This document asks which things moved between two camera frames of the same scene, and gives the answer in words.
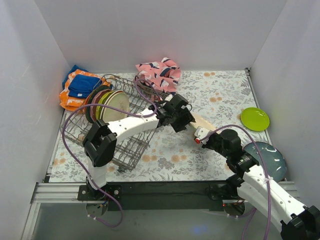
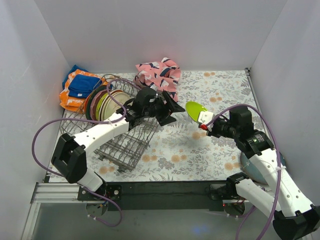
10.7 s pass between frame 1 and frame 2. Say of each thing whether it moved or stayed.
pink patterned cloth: stayed
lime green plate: moved
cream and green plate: moved
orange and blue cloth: stayed
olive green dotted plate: stayed
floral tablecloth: stayed
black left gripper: moved
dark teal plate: stayed
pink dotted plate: stayed
